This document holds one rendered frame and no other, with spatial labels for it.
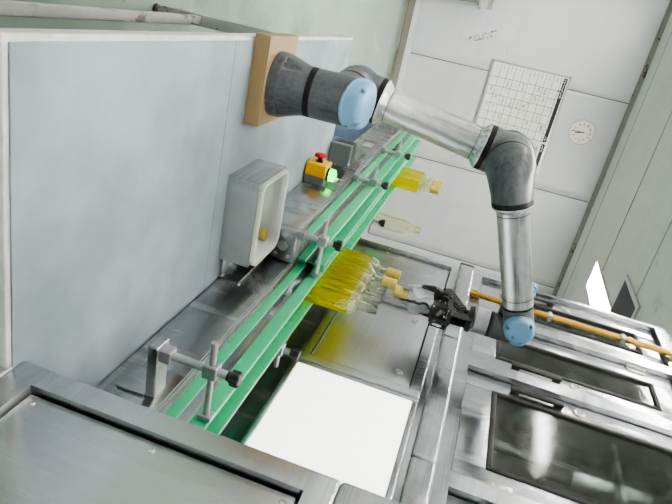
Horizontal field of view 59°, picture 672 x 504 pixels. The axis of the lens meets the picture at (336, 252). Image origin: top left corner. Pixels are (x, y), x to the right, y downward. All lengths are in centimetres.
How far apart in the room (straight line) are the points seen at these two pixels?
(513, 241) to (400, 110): 42
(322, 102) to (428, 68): 614
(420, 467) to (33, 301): 87
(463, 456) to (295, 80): 97
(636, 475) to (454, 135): 96
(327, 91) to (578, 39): 617
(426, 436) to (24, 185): 103
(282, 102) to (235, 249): 37
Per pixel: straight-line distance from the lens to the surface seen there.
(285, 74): 140
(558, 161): 761
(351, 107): 137
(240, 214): 143
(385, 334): 178
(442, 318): 169
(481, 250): 796
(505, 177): 140
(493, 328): 170
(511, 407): 175
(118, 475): 82
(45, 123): 86
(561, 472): 163
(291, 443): 136
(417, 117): 150
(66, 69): 88
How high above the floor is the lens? 129
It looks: 10 degrees down
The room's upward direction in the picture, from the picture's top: 107 degrees clockwise
